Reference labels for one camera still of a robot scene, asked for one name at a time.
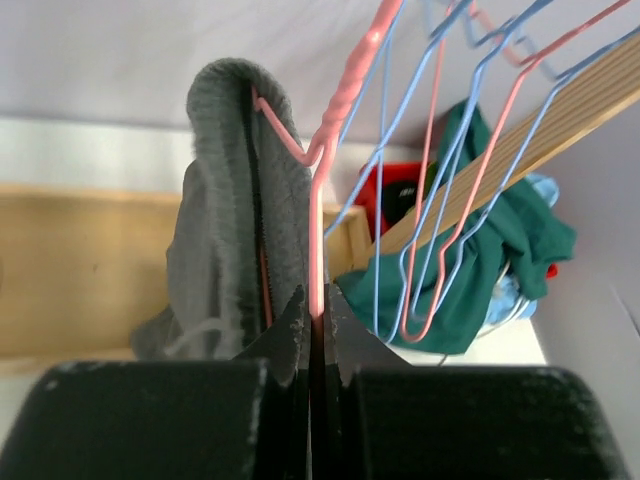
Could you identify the red plastic bin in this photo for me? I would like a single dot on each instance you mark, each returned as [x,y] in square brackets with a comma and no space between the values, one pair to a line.
[365,196]

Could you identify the dark green shorts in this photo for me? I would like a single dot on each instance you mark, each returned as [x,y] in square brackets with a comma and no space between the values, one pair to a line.
[521,232]

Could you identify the light blue shorts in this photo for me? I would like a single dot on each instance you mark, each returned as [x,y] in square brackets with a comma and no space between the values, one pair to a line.
[507,302]

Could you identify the pink hanger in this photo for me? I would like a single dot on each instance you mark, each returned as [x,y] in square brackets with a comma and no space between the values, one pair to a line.
[324,143]
[397,237]

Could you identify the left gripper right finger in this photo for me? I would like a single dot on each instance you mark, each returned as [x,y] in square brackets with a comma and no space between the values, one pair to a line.
[341,347]

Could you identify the black shorts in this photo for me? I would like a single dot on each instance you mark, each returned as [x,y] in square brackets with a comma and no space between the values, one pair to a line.
[397,196]

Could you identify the wooden clothes rack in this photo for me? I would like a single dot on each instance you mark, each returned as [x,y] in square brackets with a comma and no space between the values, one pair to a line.
[87,212]

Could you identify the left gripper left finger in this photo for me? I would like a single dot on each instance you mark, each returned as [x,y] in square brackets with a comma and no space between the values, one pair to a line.
[280,421]

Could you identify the grey shorts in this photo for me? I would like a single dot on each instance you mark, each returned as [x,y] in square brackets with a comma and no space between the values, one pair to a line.
[240,245]

